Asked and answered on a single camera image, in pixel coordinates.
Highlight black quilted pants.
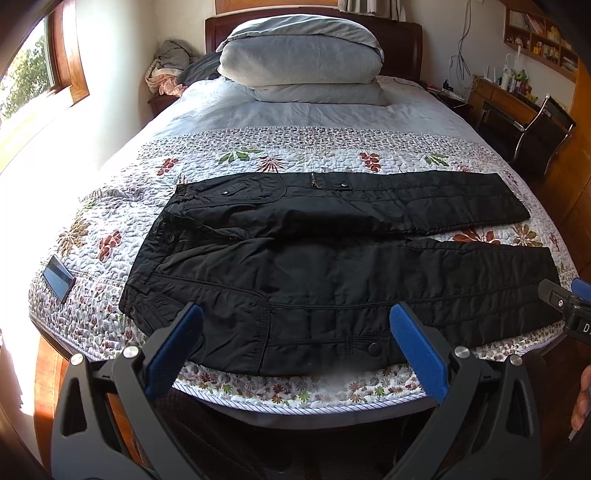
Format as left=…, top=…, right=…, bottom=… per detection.
left=119, top=171, right=559, bottom=376

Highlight right hand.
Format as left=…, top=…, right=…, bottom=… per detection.
left=571, top=365, right=591, bottom=432

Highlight black smartphone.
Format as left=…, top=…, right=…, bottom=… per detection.
left=42, top=255, right=76, bottom=304

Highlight floral quilted bedspread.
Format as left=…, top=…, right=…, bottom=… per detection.
left=29, top=77, right=577, bottom=415

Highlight black chrome chair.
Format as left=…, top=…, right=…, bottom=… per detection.
left=479, top=93, right=577, bottom=174

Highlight wooden desk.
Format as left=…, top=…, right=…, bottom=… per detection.
left=466, top=75, right=541, bottom=129

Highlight dark bedside table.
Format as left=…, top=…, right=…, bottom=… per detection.
left=148, top=95, right=178, bottom=117

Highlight dark wooden headboard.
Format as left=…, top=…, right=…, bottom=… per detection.
left=204, top=6, right=423, bottom=82

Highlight pile of clothes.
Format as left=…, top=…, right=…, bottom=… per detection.
left=144, top=40, right=221, bottom=97

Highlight folded grey duvet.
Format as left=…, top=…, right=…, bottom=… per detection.
left=218, top=35, right=388, bottom=106

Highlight wooden framed window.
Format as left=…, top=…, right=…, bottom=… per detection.
left=1, top=1, right=89, bottom=120

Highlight top grey pillow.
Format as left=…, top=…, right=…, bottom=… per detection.
left=215, top=14, right=385, bottom=61

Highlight hanging white cables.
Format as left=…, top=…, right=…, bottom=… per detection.
left=448, top=0, right=474, bottom=84

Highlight wall bookshelf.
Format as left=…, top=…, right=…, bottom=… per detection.
left=502, top=1, right=579, bottom=82

